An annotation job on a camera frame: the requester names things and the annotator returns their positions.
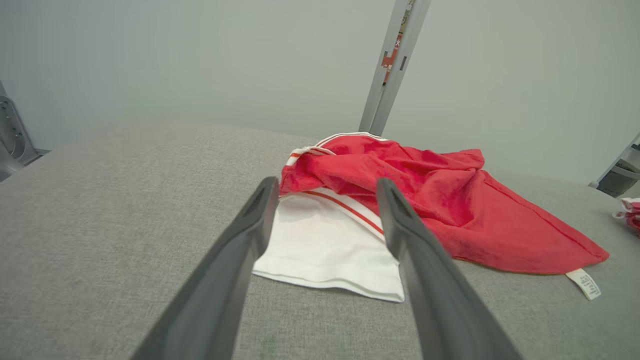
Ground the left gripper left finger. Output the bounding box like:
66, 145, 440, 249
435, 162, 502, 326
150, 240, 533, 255
131, 176, 281, 360

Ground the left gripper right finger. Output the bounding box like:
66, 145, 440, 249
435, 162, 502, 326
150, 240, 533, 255
376, 177, 523, 360

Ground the red white sports jersey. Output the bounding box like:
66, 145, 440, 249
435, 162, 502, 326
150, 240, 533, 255
251, 131, 611, 303

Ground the red shorts white stripe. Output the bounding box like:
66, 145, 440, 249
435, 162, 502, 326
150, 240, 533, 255
612, 196, 640, 236

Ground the grey metal frame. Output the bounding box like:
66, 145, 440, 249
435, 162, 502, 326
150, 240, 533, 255
588, 132, 640, 198

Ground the silver metal post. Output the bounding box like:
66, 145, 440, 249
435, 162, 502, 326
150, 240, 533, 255
358, 0, 432, 137

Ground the grey metal bracket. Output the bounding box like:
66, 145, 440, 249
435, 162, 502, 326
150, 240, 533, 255
0, 80, 51, 183

